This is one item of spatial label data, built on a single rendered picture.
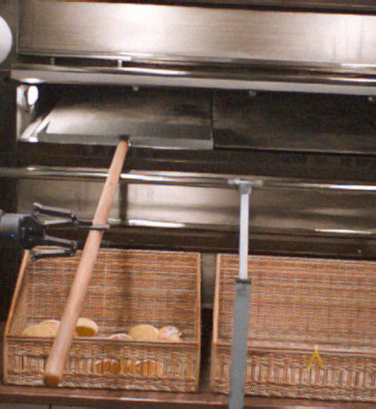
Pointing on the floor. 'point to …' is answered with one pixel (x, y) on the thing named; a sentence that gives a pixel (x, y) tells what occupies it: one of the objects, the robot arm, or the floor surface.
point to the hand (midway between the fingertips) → (93, 235)
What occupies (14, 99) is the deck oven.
